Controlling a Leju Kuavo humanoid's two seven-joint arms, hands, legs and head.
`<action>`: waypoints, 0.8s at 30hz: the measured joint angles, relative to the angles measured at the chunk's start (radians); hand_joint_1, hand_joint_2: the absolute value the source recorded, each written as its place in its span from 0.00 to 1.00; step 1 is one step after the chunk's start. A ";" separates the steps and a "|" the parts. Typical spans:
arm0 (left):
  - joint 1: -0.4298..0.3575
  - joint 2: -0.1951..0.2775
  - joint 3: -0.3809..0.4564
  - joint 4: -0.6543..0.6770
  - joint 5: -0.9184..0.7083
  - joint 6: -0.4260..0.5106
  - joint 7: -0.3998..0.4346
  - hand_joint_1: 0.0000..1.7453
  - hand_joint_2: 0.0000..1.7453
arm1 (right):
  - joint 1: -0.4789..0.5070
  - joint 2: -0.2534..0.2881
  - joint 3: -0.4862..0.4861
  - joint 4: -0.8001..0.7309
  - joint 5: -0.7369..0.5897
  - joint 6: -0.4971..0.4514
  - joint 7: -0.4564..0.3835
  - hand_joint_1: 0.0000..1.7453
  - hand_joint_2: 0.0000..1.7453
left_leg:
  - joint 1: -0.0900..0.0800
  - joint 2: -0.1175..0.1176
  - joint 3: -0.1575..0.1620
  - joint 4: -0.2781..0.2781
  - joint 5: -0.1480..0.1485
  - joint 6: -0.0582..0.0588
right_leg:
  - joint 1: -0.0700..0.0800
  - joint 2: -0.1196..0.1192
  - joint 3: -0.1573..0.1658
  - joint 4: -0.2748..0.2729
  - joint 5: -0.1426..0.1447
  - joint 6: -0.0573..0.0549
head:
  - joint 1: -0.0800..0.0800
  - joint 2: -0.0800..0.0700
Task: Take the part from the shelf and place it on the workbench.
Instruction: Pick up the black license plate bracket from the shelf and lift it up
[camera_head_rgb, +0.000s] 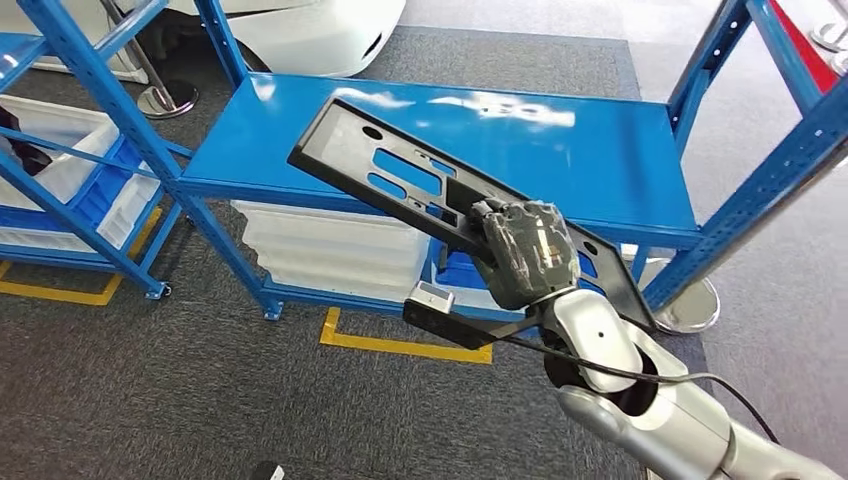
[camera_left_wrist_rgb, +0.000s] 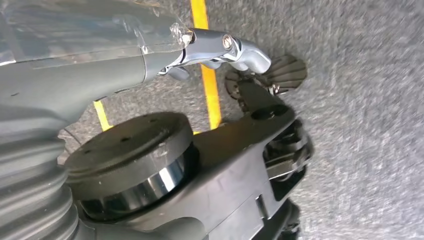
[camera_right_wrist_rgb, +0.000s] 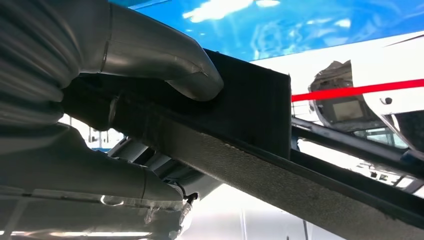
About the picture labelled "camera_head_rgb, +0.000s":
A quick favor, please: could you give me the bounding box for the white car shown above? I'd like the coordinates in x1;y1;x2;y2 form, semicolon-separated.
26;0;407;85

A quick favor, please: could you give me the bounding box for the red barrier belt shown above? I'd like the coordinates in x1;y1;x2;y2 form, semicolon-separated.
768;0;844;95

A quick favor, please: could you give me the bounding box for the black plastic part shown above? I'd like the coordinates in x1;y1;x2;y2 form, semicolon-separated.
0;105;53;179

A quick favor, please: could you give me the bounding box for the white translucent plastic bin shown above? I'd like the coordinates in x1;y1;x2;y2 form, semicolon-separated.
0;94;122;205
422;261;528;316
230;198;433;266
248;228;432;286
0;168;165;254
261;261;429;305

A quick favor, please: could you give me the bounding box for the blue metal shelf rack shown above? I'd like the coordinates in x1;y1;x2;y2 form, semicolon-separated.
0;125;174;301
0;0;848;324

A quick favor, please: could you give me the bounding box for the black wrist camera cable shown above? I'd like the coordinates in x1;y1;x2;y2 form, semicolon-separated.
503;334;780;445

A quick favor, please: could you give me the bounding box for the chrome stanchion post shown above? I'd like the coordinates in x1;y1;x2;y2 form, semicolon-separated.
622;142;848;336
97;0;199;121

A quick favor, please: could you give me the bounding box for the black plastic licence plate bracket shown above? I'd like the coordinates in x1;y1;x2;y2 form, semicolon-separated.
286;97;660;333

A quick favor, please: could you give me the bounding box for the pale wrist camera on bracket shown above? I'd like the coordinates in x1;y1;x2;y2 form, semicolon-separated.
402;281;541;351

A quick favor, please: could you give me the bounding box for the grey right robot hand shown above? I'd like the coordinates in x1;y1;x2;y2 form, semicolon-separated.
470;198;581;311

